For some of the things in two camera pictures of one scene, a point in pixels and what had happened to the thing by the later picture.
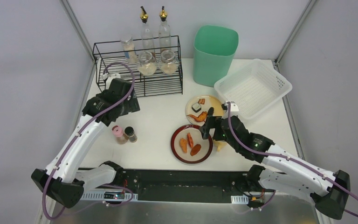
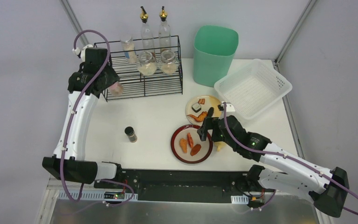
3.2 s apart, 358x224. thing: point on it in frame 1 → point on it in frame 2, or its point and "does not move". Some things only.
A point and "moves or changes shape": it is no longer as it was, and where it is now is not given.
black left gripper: (117, 89) → (105, 80)
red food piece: (190, 139) does not move
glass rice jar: (146, 66) does not move
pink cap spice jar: (121, 138) moves or changes shape
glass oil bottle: (164, 32) does not move
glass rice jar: (169, 64) does not move
